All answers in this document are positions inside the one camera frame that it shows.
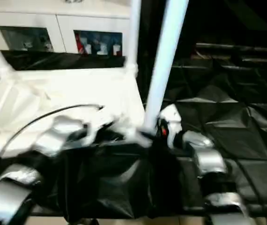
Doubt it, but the long black bar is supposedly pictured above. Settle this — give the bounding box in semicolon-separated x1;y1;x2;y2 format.
194;42;267;53

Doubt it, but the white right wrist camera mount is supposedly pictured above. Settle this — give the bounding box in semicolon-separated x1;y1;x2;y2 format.
158;104;184;149

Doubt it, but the black table mat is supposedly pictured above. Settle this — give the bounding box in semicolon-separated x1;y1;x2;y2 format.
0;47;267;220

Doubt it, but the white glass-door cabinet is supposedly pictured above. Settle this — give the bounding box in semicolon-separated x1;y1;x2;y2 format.
0;0;142;57

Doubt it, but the white plastic table top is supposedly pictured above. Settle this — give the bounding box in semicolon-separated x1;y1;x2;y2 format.
0;66;155;160

